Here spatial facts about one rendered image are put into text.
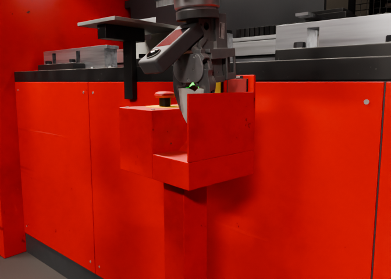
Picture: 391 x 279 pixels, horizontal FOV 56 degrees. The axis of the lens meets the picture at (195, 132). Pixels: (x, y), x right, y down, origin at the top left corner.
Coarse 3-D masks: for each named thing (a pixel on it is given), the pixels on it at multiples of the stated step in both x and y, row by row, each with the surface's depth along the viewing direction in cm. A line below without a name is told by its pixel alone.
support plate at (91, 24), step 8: (112, 16) 97; (80, 24) 107; (88, 24) 105; (96, 24) 105; (120, 24) 105; (128, 24) 105; (136, 24) 105; (144, 24) 105; (152, 24) 107; (160, 24) 109; (168, 24) 111; (152, 32) 121; (160, 32) 121
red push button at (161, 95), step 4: (156, 92) 70; (160, 92) 69; (164, 92) 69; (168, 92) 69; (172, 92) 70; (156, 96) 69; (160, 96) 69; (164, 96) 68; (168, 96) 69; (172, 96) 69; (160, 100) 70; (164, 100) 69; (168, 100) 70; (160, 104) 70; (164, 104) 69; (168, 104) 70
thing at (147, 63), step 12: (192, 24) 59; (168, 36) 60; (180, 36) 57; (192, 36) 58; (156, 48) 56; (168, 48) 55; (180, 48) 57; (144, 60) 55; (156, 60) 54; (168, 60) 55; (144, 72) 57; (156, 72) 55
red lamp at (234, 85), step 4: (228, 80) 69; (232, 80) 68; (236, 80) 68; (240, 80) 67; (244, 80) 66; (228, 84) 69; (232, 84) 68; (236, 84) 68; (240, 84) 67; (244, 84) 66; (228, 88) 69; (232, 88) 68; (236, 88) 68; (240, 88) 67; (244, 88) 66
